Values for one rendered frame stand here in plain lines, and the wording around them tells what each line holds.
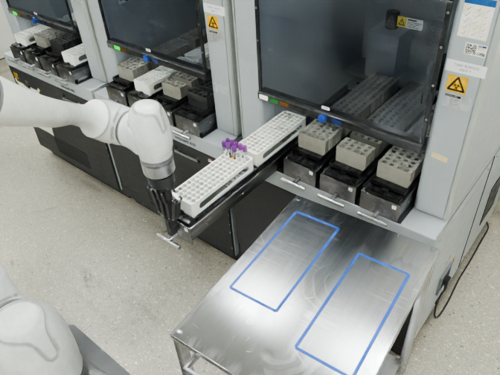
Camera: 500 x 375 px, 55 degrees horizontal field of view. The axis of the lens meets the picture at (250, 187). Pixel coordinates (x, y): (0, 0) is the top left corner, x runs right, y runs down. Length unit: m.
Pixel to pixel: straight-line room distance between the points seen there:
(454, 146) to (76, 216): 2.11
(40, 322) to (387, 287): 0.81
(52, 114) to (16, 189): 2.29
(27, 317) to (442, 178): 1.16
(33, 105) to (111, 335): 1.47
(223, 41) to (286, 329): 1.04
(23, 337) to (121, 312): 1.25
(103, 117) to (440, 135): 0.92
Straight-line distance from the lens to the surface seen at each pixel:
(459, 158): 1.48
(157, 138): 1.24
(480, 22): 1.31
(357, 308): 1.23
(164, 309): 2.30
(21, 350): 1.14
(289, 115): 1.82
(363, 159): 1.60
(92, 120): 1.30
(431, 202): 1.59
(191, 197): 1.47
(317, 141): 1.67
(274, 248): 1.35
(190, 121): 1.96
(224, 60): 1.81
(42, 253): 2.77
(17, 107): 0.96
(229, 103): 1.88
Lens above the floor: 1.80
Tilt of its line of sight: 39 degrees down
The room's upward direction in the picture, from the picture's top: 4 degrees counter-clockwise
